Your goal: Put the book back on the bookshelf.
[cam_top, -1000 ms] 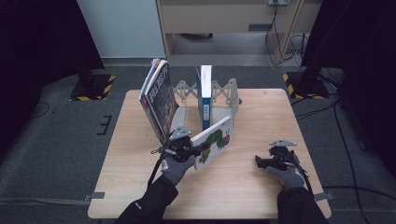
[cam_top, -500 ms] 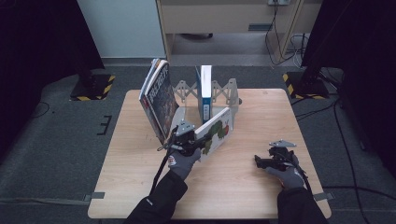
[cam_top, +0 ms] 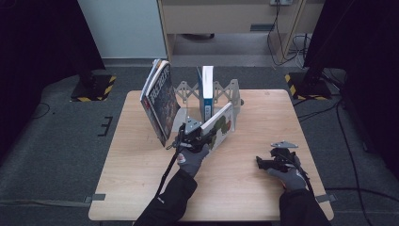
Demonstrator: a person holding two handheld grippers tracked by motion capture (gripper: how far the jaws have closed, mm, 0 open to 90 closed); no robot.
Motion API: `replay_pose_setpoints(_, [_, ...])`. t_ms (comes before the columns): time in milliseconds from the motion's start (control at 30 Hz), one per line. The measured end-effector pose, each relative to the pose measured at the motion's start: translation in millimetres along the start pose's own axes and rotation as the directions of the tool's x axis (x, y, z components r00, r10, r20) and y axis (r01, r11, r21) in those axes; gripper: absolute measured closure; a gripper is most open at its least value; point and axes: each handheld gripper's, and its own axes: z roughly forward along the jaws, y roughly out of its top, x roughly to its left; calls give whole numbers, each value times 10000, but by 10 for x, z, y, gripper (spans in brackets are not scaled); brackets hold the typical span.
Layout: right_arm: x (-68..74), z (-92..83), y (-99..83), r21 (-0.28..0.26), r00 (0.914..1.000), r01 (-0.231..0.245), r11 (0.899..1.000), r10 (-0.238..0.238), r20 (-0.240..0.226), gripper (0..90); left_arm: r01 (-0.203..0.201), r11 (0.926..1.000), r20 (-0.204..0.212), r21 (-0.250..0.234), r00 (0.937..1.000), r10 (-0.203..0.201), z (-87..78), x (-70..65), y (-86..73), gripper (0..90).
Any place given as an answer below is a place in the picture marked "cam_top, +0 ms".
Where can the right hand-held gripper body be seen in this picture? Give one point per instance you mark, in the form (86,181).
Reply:
(282,157)

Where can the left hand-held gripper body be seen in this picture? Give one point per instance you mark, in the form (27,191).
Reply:
(191,135)

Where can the white picture book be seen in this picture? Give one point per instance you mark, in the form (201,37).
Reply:
(221,127)

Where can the blue book with white pages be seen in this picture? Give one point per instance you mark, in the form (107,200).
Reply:
(207,91)

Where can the white expandable book rack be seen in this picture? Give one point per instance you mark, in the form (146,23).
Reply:
(230,91)

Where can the person's right hand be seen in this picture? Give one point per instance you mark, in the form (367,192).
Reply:
(291,179)

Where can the person's left hand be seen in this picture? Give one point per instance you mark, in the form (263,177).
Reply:
(193,161)

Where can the dark illustrated cover book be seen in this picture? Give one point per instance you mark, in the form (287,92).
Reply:
(164,103)

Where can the thin red-edged book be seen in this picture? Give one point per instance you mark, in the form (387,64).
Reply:
(147,94)

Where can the grey tape strip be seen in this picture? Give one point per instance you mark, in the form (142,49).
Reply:
(326,198)
(95,198)

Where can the black yellow striped stand base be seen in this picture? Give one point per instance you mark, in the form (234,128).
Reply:
(309,88)
(94,89)

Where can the beige wooden desk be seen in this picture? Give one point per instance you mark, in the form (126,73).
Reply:
(226,19)

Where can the pale blue partition panel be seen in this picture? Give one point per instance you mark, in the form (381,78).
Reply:
(122,28)

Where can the black curtain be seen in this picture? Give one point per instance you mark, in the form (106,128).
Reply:
(360,47)
(37,47)

